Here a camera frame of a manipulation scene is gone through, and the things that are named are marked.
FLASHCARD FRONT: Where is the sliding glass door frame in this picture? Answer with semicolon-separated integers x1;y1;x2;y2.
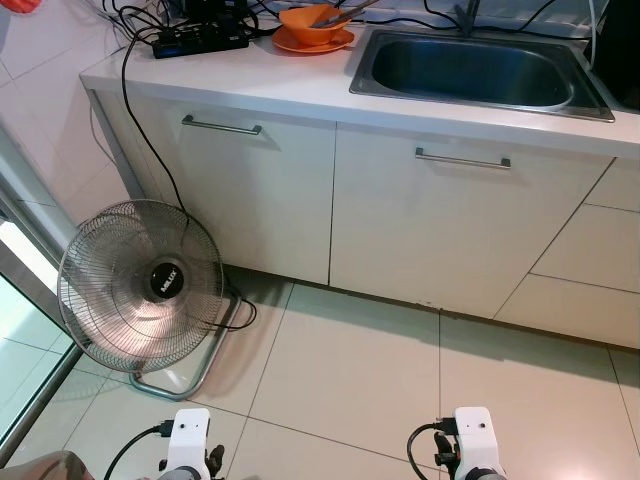
0;125;86;466

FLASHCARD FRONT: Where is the orange plastic bowl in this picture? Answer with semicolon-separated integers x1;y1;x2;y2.
278;4;347;47

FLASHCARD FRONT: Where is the steel sink faucet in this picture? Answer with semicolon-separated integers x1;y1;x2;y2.
455;0;483;38

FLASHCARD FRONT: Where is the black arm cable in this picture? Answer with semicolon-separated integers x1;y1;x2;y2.
406;420;459;480
102;424;168;480

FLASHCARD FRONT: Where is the black power strip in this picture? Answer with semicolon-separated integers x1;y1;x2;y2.
151;26;251;60

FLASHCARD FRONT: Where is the chrome floor fan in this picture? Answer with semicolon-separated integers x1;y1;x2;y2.
56;199;259;402

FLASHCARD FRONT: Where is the white water hose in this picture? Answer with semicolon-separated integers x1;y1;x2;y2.
583;0;604;61

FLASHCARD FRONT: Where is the metal spoon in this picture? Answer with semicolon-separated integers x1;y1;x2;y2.
316;0;379;29

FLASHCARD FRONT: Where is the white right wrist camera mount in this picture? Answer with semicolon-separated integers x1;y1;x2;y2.
452;406;497;473

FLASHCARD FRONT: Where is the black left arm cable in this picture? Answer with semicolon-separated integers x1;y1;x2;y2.
102;424;168;480

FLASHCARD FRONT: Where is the black fan power cable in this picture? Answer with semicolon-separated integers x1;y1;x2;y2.
119;25;191;213

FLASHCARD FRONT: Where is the white drawer front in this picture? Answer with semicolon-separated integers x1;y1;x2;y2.
583;155;640;213
528;203;640;295
493;273;640;350

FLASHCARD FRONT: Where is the orange plastic plate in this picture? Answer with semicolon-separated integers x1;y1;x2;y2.
271;27;357;57

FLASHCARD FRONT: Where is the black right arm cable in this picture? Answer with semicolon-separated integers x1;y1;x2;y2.
406;420;459;480

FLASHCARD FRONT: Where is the steel cabinet handle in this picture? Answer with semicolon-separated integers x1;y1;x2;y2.
414;147;512;171
181;114;264;137

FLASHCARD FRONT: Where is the stainless steel sink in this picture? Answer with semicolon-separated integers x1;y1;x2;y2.
348;26;617;124

